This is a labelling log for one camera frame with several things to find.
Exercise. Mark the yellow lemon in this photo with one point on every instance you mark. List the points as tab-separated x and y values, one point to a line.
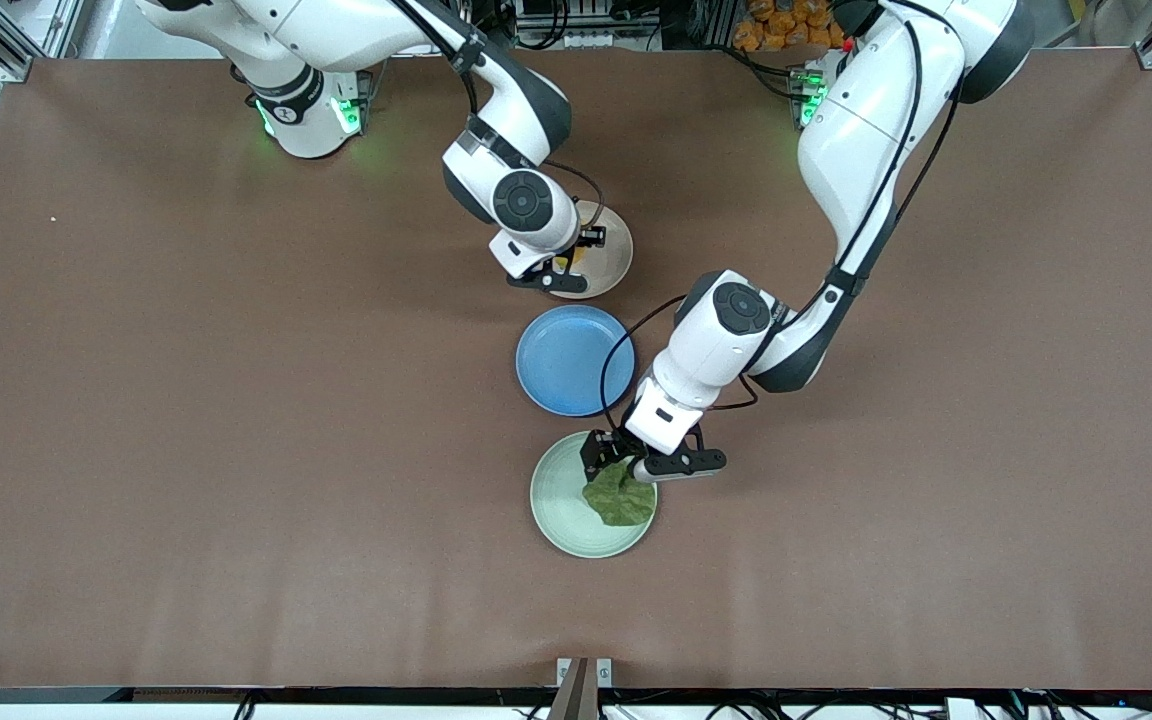
563	263

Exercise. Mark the green lettuce leaf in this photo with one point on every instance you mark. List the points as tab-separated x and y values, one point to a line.
621	500

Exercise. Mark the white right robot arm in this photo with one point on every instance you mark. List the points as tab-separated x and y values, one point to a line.
336	30

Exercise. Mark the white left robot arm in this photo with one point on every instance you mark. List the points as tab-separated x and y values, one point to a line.
866	150

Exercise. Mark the beige plate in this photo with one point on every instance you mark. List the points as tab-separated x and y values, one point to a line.
611	265

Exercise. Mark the pale green plate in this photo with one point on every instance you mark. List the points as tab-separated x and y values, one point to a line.
561	510

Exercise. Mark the blue plate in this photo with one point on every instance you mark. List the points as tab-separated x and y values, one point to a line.
566	360

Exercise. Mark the bag of oranges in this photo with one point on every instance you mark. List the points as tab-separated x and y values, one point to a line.
786	25

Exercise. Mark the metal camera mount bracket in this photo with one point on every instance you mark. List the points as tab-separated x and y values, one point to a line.
583	685

